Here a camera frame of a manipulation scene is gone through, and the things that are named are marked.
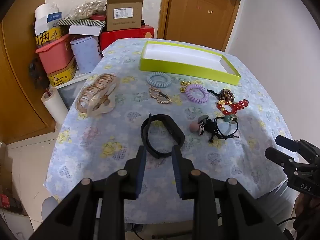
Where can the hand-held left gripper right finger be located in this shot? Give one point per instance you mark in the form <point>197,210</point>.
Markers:
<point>177,170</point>

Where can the black wristband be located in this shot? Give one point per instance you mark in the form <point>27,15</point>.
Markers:
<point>150,147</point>

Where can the person's right hand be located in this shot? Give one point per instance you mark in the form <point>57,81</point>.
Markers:
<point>301,207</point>

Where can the clear bag of gold pieces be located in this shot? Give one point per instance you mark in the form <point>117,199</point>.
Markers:
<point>86,8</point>

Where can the small red box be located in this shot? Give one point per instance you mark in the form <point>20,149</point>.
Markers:
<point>98,18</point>

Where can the cream paper roll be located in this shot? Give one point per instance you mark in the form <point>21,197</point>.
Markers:
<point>56,107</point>

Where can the lilac cylindrical tin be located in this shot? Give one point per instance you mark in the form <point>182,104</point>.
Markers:
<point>86,55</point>

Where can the pink plastic basket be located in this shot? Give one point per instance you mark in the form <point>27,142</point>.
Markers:
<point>55,57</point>

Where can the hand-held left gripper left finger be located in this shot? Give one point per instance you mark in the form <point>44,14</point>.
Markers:
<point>140,170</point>

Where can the white open box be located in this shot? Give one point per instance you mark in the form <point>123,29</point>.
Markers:
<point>82,31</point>

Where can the white plastic drawer unit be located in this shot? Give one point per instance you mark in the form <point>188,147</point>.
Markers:
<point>70,92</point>

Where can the large translucent claw clip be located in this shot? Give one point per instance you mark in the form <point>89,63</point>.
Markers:
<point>95,90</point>

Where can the open cardboard box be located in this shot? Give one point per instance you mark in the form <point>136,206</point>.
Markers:
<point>125,22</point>

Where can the green striped box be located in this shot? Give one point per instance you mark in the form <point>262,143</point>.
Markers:
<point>82,23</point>

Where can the white paper roll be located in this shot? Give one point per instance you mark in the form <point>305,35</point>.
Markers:
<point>45,10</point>

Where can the gold charm clip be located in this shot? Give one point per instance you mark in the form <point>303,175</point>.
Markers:
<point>184,83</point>

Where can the rhinestone hair clip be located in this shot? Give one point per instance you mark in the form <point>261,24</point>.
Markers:
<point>153,94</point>

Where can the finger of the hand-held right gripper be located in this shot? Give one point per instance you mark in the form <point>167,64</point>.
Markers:
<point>287,143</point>
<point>278,157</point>

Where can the white and blue carton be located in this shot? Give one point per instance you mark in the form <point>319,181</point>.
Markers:
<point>46,22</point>

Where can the brown beaded hair accessory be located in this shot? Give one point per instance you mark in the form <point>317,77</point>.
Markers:
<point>226,95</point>

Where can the floral blue tablecloth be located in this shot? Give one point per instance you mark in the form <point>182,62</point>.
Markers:
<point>100,135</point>

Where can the brown wooden door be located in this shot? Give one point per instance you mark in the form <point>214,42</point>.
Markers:
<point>200,17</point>

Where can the person's grey trousers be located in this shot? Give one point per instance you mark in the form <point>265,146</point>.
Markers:
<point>275,205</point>

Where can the brown wooden cabinet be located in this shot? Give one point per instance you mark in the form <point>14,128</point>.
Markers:
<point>15,80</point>

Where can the lime green shallow box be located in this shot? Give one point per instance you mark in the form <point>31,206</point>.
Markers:
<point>175,67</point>

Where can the large red box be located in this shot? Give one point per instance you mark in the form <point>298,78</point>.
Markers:
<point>125,36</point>

